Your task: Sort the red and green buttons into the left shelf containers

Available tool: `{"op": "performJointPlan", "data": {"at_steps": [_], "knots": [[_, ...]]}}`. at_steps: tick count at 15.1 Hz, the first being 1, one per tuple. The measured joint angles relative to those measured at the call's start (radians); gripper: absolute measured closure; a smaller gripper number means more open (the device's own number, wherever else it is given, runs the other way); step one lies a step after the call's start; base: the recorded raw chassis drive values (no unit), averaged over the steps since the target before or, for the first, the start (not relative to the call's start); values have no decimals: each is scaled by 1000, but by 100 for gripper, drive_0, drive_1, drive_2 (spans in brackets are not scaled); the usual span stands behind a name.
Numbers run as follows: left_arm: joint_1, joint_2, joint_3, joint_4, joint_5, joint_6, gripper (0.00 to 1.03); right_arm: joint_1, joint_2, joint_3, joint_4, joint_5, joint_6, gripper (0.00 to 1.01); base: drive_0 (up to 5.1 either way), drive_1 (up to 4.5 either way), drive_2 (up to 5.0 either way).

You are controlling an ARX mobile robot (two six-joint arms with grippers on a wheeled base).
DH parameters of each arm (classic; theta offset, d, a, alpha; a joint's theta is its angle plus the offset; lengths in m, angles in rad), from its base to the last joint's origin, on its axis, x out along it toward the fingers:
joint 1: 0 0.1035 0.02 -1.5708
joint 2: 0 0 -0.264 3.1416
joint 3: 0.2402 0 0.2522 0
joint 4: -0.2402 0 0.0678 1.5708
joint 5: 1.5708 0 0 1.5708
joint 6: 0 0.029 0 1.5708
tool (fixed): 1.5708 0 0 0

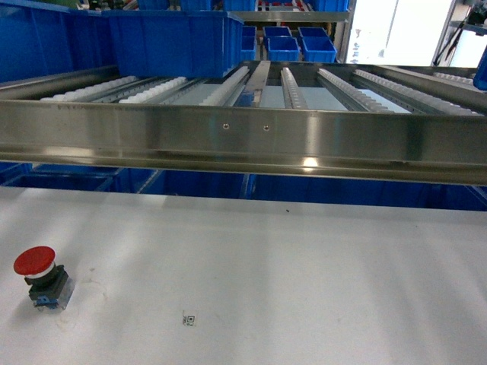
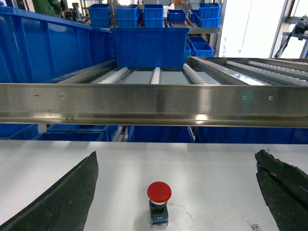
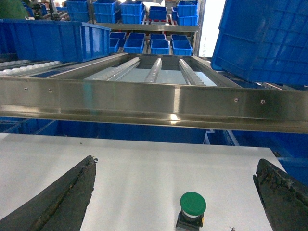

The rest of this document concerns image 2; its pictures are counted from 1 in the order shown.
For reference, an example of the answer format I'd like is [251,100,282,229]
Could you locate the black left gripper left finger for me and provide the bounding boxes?
[0,152,99,231]

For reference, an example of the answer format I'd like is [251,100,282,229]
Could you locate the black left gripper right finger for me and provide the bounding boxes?
[255,150,308,231]

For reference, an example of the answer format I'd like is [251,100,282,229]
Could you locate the red mushroom push button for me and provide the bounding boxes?
[147,181,172,228]

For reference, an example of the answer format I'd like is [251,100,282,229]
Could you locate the stainless steel roller shelf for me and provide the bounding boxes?
[0,57,308,128]

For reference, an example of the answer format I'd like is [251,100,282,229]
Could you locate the large blue bin on shelf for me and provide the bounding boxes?
[0,6,115,83]

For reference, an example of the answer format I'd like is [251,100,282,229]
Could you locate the blue bin centre on shelf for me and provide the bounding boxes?
[111,27,189,68]

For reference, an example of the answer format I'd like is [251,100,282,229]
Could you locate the QR code sticker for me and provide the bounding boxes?
[247,220,262,231]

